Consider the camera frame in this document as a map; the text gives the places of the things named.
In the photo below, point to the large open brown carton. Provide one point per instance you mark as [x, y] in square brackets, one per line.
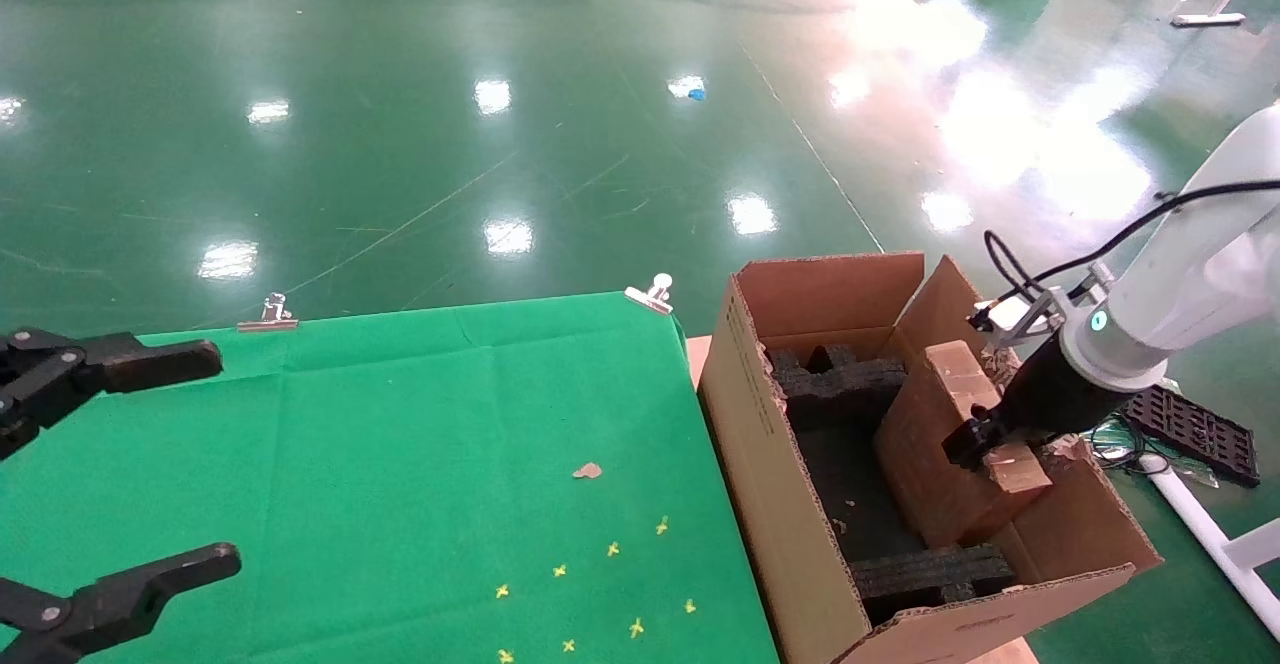
[770, 504]

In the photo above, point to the silver binder clip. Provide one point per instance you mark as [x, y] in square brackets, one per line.
[655, 294]
[270, 314]

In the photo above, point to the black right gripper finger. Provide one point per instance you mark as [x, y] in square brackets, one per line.
[970, 442]

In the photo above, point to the black foam insert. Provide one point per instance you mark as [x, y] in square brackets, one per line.
[930, 574]
[840, 389]

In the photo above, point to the small brown cardboard scrap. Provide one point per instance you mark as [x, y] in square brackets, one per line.
[587, 471]

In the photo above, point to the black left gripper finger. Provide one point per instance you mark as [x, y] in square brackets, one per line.
[110, 606]
[140, 362]

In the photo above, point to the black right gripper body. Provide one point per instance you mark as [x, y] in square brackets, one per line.
[1050, 394]

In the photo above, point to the green table cloth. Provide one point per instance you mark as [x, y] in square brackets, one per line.
[350, 444]

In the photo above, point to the small brown cardboard box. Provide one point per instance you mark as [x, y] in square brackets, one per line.
[930, 464]

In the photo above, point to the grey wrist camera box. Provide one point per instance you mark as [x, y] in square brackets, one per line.
[1012, 316]

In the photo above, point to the black plastic grid tray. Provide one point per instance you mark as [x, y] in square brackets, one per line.
[1190, 434]

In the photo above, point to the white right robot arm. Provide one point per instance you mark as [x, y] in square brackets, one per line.
[1200, 264]

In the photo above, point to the grey metal camera bracket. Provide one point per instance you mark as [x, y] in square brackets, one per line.
[1052, 304]

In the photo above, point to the white metal frame pole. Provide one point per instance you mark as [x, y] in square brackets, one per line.
[1200, 529]

